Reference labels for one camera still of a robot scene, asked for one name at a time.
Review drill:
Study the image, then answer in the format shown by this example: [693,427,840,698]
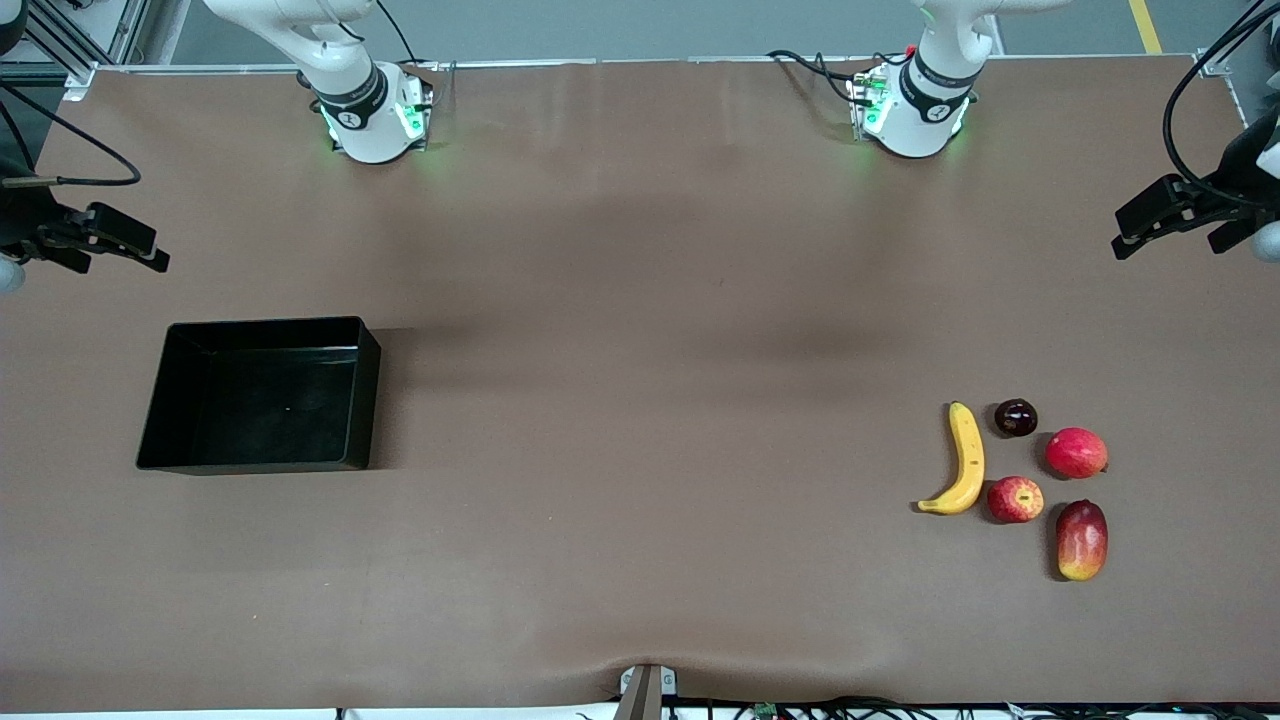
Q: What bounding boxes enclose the black plastic box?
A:
[136,316,382,475]

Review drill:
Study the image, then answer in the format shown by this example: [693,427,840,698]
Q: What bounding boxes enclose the yellow banana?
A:
[917,401,987,517]

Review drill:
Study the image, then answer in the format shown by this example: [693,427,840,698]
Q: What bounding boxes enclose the red yellow apple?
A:
[987,476,1045,525]

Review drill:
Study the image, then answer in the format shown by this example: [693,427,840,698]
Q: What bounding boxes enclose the dark purple plum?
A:
[994,398,1039,439]

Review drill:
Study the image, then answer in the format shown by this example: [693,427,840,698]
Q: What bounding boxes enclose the round red peach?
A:
[1045,427,1110,480]

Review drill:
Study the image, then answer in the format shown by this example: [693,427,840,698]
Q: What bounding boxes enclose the red yellow mango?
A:
[1056,499,1110,582]

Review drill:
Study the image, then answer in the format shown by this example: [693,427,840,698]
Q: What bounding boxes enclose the brown table mat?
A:
[0,55,1280,713]

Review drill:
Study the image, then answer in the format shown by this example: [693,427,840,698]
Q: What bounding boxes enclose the metal table edge clamp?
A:
[618,663,678,720]

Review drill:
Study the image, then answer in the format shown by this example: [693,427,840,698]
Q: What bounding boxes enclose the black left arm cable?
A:
[1162,0,1280,209]

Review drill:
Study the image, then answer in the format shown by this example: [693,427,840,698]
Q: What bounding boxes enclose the aluminium frame struts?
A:
[0,0,151,101]

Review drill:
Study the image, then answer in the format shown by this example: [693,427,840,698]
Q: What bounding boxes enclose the black right base cable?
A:
[375,0,446,71]

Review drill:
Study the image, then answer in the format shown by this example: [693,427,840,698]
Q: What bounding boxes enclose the black base cable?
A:
[766,48,906,106]
[375,0,446,71]

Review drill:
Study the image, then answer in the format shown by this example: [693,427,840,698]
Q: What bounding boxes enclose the black left base cable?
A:
[766,48,906,106]

